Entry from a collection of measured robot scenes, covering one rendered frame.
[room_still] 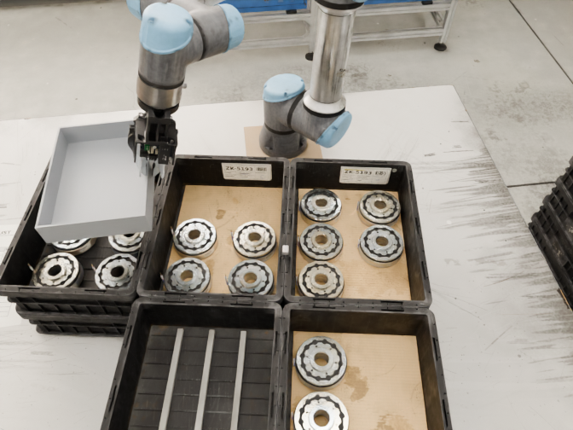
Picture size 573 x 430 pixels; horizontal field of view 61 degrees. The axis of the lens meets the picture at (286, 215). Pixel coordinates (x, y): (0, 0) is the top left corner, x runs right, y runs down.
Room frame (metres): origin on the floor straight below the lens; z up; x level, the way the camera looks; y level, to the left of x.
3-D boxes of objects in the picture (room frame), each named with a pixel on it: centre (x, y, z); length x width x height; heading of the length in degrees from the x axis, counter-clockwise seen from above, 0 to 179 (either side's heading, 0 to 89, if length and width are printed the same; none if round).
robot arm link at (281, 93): (1.10, 0.00, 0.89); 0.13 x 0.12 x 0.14; 51
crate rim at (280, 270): (0.65, 0.15, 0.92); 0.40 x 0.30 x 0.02; 178
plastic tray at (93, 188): (0.66, 0.38, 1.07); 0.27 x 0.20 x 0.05; 7
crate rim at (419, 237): (0.64, -0.15, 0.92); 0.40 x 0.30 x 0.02; 178
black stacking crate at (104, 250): (0.66, 0.45, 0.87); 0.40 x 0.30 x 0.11; 178
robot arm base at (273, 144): (1.11, 0.01, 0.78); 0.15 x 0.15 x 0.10
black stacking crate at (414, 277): (0.64, -0.15, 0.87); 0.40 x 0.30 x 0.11; 178
